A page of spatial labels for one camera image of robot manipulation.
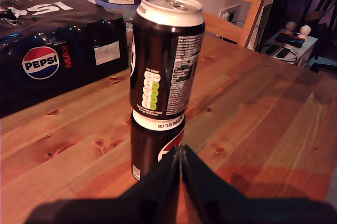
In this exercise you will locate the black Pepsi Max multipack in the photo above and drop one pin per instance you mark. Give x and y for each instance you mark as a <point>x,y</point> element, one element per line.
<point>52,37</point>

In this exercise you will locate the white side table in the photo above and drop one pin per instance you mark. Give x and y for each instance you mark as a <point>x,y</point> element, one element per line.
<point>302,50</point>

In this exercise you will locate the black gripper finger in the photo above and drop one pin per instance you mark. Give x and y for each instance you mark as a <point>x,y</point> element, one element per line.
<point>155,197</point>
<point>210,197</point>

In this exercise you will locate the round-headed wooden peg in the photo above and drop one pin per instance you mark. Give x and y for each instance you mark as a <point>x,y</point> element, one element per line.
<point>305,30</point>
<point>291,26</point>

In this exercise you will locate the black Pepsi Max can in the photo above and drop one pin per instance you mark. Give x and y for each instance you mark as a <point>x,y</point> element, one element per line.
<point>168,50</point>
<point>147,145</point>

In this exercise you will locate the white wall socket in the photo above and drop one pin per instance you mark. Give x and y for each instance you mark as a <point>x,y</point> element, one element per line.
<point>223,10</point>

